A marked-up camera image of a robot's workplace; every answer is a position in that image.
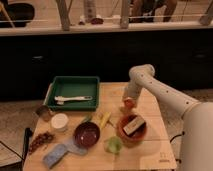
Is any wooden block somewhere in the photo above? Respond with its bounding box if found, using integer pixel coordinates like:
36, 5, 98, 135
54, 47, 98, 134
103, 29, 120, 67
123, 117, 145, 136

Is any white spatula utensil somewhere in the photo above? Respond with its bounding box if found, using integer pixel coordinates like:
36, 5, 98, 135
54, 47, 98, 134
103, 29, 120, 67
54, 96, 92, 105

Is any green cup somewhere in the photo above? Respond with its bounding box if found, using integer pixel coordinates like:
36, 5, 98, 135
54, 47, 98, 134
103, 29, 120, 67
104, 136, 123, 154

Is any green vegetable piece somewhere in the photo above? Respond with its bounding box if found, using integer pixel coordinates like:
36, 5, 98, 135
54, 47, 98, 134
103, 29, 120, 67
82, 115, 92, 123

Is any black chair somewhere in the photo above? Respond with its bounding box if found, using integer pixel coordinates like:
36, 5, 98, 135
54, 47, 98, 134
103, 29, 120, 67
0, 1, 35, 28

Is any red grapes bunch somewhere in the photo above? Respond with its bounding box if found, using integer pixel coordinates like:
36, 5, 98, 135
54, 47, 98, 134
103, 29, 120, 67
28, 132, 54, 154

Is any red apple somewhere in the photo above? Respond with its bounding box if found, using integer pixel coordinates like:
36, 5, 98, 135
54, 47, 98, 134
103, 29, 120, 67
124, 99, 135, 109

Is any terracotta bowl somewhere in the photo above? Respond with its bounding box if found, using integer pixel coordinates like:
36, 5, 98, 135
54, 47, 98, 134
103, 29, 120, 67
116, 114, 147, 145

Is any white round container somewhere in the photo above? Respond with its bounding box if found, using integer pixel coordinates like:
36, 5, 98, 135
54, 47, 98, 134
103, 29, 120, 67
51, 113, 69, 131

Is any dark red bowl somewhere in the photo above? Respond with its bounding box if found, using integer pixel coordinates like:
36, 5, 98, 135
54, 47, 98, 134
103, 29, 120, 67
73, 122, 100, 149

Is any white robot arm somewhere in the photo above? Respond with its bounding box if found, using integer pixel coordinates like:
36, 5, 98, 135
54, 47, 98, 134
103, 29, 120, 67
123, 64, 213, 171

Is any green plastic tray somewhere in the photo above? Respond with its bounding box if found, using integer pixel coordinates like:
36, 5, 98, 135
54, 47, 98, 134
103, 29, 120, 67
45, 76, 99, 111

